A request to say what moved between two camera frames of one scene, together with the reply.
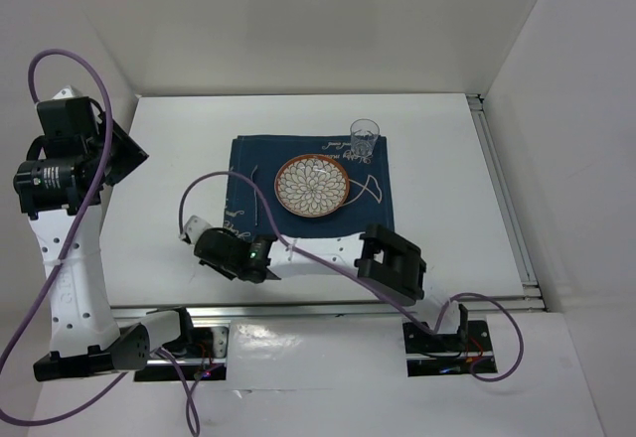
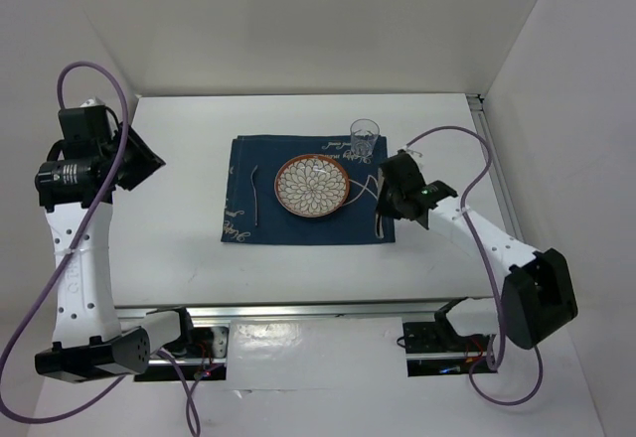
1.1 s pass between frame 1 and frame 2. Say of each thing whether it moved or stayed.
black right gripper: moved
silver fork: stayed
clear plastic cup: stayed
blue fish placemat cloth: stayed
